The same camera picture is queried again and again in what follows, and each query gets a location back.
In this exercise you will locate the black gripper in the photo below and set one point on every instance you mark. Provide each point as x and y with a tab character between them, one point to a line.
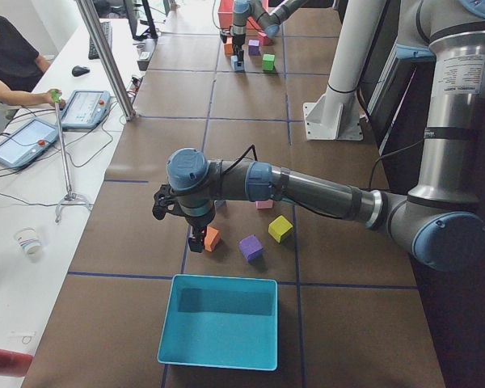
238	40
198	222

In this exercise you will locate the light blue foam block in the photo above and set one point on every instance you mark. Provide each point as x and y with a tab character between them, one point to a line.
236	64

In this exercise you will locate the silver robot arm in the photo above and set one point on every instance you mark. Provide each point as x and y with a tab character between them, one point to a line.
436	220
268	22

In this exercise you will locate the orange foam block right side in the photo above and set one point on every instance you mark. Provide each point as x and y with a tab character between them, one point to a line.
228	49

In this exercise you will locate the orange foam block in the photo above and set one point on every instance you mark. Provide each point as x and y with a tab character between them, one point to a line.
212	238
228	49

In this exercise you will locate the purple foam block right side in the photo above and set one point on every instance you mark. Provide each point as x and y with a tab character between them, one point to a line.
253	48

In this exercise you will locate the purple foam block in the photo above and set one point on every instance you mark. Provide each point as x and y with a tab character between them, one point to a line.
253	48
251	248

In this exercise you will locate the orange foam block left side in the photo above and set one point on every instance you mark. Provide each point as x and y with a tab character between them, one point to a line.
212	238

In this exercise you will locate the green foam block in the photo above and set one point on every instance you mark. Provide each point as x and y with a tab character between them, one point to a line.
268	62

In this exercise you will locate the pink plastic bin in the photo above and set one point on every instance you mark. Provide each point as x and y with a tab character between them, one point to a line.
225	13

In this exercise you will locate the purple foam block left side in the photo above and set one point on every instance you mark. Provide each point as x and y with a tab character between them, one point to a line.
251	248

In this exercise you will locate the pink foam block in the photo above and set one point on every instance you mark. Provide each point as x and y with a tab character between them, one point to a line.
264	204

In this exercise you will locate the yellow foam block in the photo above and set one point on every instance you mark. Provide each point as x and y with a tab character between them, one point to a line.
280	228

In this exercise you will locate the teal plastic bin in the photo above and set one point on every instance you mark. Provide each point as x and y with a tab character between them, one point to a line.
221	322

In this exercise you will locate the black computer mouse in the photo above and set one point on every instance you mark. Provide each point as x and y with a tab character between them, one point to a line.
79	70

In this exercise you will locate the far teach pendant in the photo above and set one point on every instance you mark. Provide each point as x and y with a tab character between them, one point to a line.
84	110

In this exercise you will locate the teach pendant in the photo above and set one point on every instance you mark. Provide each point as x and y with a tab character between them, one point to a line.
27	143
84	110

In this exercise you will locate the paper cup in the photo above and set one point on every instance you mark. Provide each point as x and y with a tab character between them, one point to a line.
30	243

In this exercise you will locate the near teach pendant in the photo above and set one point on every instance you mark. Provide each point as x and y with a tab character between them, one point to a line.
27	143

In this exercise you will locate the person in black shirt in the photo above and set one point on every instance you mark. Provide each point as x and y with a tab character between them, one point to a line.
21	68

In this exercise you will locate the red bottle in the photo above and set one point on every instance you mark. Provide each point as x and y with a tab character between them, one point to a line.
14	364

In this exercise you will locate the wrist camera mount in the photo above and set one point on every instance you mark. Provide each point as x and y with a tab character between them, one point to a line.
166	202

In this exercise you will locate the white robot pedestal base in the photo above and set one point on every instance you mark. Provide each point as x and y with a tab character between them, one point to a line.
335	115

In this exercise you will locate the aluminium frame post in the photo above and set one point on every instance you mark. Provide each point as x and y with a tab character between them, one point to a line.
92	23

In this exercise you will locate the green handled grabber stick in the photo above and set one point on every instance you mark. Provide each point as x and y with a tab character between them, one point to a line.
71	198

